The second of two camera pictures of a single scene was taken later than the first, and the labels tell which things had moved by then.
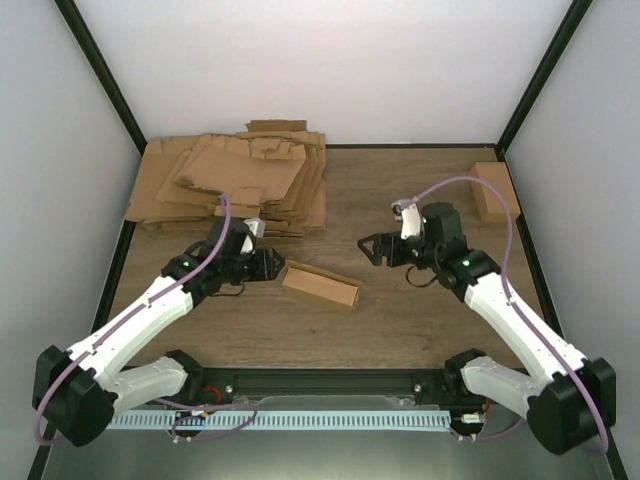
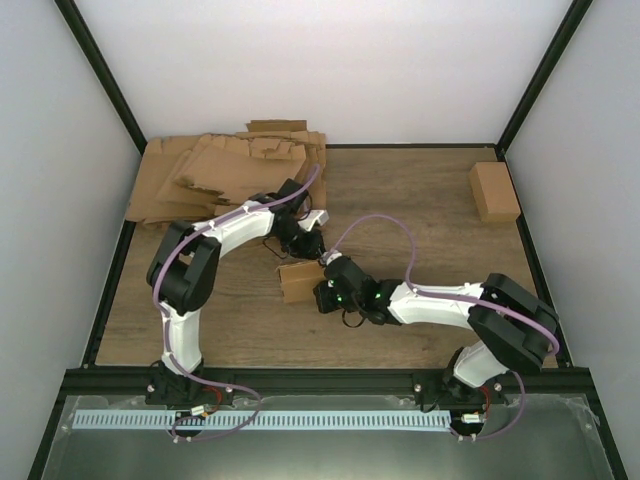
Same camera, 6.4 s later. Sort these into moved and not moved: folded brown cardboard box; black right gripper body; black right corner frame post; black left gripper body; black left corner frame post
Moved: black left gripper body; black right gripper body
Not moved: folded brown cardboard box; black left corner frame post; black right corner frame post
